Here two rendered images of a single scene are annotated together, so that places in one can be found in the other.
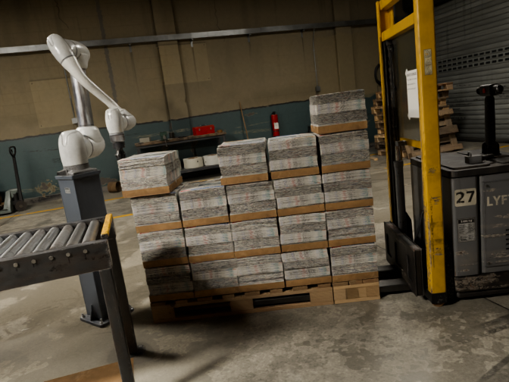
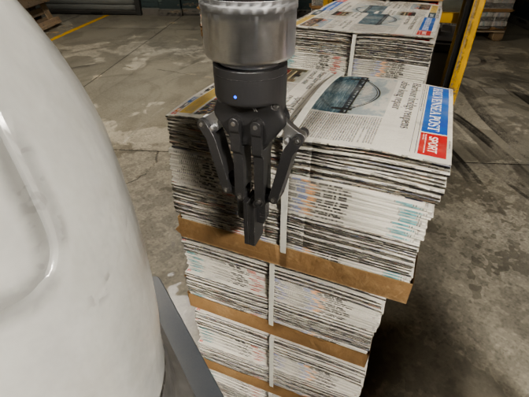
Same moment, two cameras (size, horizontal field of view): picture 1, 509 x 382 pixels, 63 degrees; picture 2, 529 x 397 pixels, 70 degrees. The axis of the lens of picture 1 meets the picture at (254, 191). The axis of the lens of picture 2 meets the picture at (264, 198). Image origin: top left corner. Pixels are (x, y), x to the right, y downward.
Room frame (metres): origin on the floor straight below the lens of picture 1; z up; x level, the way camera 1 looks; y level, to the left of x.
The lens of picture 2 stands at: (2.54, 1.18, 1.27)
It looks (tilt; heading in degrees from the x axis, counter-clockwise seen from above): 35 degrees down; 289
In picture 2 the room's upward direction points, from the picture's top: straight up
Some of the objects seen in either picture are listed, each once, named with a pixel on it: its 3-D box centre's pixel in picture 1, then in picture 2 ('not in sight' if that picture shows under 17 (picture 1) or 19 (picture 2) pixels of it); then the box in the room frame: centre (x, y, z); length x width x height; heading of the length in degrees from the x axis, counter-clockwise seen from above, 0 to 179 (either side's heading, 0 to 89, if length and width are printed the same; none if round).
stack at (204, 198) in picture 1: (235, 242); (331, 231); (2.65, 0.16, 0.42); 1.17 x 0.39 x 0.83; 87
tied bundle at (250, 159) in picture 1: (245, 161); (359, 66); (2.65, 0.04, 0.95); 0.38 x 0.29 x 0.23; 176
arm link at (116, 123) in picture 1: (115, 120); not in sight; (2.70, 0.81, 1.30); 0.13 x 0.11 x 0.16; 169
